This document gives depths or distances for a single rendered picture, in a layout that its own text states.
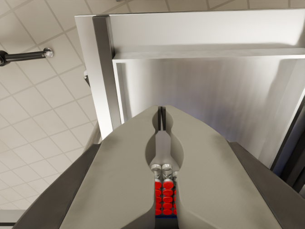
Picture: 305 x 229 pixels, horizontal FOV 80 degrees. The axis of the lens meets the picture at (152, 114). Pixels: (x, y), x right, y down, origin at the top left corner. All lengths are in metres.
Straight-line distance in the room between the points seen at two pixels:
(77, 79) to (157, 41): 1.10
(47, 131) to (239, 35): 1.57
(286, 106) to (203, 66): 0.15
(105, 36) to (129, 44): 0.04
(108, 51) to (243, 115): 0.24
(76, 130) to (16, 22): 0.78
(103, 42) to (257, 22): 0.20
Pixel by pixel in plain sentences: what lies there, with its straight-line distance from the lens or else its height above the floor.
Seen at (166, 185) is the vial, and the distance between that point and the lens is 0.37.
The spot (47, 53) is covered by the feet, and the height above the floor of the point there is 0.04.
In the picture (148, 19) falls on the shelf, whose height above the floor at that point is 0.88.
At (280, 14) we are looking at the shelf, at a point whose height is 0.88.
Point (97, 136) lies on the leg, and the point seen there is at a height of 0.45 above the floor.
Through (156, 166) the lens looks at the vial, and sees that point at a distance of 0.39.
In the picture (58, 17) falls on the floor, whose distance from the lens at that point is 1.27.
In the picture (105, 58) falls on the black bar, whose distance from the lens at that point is 0.26.
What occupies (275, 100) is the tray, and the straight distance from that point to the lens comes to 0.36.
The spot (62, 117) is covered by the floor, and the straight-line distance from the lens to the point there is 1.55.
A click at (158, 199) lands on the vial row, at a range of 0.41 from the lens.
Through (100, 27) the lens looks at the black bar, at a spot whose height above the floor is 0.90.
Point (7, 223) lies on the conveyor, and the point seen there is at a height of 0.88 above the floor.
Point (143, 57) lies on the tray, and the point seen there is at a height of 0.91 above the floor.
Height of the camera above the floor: 1.15
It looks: 57 degrees down
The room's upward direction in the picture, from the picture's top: 178 degrees counter-clockwise
